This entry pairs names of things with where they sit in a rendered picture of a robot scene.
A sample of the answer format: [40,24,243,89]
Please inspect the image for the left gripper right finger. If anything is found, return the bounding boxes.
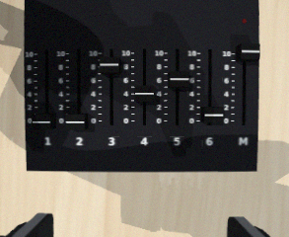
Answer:
[227,216,270,237]

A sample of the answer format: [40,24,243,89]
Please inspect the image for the black lighting desk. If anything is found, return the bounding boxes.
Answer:
[24,0,260,172]

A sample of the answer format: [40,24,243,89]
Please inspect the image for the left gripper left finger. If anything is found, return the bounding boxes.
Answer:
[0,213,54,237]

